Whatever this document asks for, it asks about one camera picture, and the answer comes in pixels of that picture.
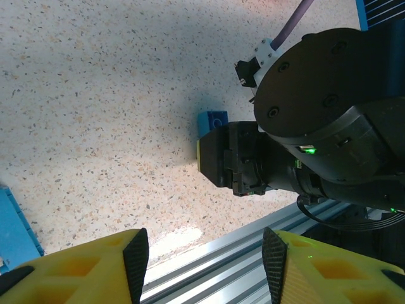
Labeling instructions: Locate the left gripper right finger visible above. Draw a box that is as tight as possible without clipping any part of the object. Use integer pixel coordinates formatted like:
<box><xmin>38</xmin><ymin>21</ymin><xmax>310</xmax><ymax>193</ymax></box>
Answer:
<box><xmin>262</xmin><ymin>226</ymin><xmax>405</xmax><ymax>304</ymax></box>

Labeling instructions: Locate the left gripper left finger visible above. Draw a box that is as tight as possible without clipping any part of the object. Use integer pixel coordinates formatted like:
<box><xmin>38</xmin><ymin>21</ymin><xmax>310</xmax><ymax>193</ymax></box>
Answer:
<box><xmin>0</xmin><ymin>227</ymin><xmax>150</xmax><ymax>304</ymax></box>

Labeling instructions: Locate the long blue lego brick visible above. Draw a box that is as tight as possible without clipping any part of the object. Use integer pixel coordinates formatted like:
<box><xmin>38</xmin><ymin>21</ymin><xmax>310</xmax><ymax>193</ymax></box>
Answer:
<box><xmin>0</xmin><ymin>186</ymin><xmax>44</xmax><ymax>275</ymax></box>
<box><xmin>197</xmin><ymin>109</ymin><xmax>229</xmax><ymax>134</ymax></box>

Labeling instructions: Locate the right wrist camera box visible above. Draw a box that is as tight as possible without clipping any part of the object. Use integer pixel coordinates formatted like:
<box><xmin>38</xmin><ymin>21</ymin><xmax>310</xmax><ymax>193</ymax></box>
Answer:
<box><xmin>233</xmin><ymin>37</ymin><xmax>283</xmax><ymax>92</ymax></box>

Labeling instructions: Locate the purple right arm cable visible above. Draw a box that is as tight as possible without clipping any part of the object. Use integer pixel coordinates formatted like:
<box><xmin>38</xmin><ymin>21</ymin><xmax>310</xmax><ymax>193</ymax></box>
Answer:
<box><xmin>271</xmin><ymin>0</ymin><xmax>316</xmax><ymax>48</ymax></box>

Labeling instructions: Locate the aluminium mounting rail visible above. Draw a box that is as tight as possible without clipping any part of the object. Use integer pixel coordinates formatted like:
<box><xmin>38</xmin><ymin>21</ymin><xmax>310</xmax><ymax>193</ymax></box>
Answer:
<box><xmin>140</xmin><ymin>199</ymin><xmax>368</xmax><ymax>304</ymax></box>

